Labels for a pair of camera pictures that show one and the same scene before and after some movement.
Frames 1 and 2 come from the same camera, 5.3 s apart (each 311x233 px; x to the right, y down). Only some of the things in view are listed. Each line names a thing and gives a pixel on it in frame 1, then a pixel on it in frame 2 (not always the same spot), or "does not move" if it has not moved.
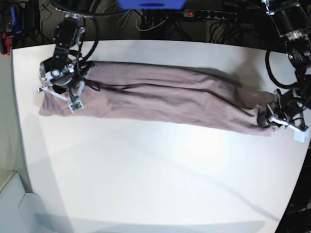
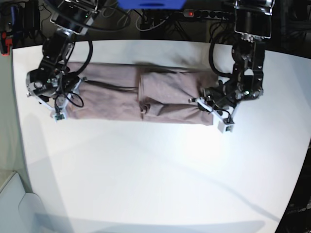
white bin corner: (20, 211) does not move
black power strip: (211, 14) does not move
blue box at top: (151, 4) does not move
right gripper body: (286, 110) to (223, 99)
